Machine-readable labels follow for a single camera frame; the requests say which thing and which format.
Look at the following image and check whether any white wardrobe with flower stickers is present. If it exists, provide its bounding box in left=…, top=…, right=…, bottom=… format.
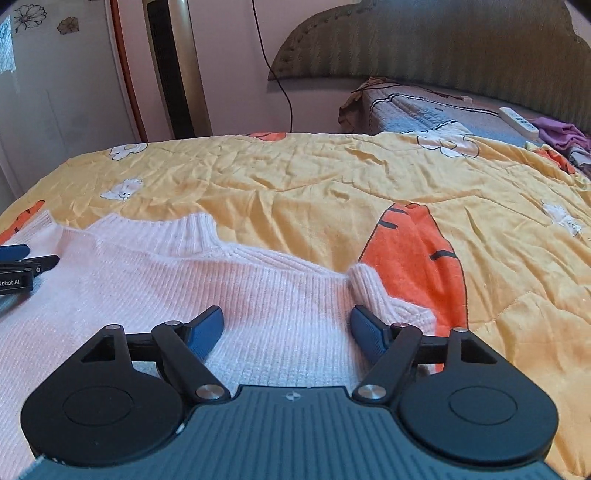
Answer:
left=0, top=0, right=145, bottom=200

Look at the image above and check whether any black power cable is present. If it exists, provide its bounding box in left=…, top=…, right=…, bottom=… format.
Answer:
left=250, top=0, right=294, bottom=134

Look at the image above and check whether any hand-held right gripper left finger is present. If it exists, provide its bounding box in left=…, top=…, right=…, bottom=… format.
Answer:
left=81, top=305, right=232, bottom=407

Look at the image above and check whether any pale pink knit sweater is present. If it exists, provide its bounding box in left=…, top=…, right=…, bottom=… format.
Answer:
left=0, top=210, right=439, bottom=480

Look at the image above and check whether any yellow printed blanket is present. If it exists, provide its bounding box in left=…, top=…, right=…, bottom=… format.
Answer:
left=0, top=131, right=591, bottom=480

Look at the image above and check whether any grey patterned folded quilt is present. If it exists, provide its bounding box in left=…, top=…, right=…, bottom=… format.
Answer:
left=339, top=76, right=541, bottom=149

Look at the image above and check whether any purple cloth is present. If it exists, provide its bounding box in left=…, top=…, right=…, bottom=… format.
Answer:
left=531, top=116, right=591, bottom=154

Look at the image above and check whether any gold tower fan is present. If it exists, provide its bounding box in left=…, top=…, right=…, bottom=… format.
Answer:
left=143, top=0, right=213, bottom=139

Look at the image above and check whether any grey-green padded headboard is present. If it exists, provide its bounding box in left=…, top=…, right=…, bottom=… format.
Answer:
left=268, top=0, right=591, bottom=134

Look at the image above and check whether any dark grey cloth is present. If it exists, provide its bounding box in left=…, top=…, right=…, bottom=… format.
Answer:
left=570, top=147, right=591, bottom=178

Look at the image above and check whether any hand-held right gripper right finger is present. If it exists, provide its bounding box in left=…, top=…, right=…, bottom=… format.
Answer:
left=349, top=305, right=502, bottom=406

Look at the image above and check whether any white remote control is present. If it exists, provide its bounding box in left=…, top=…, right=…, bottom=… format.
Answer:
left=499, top=107, right=540, bottom=138

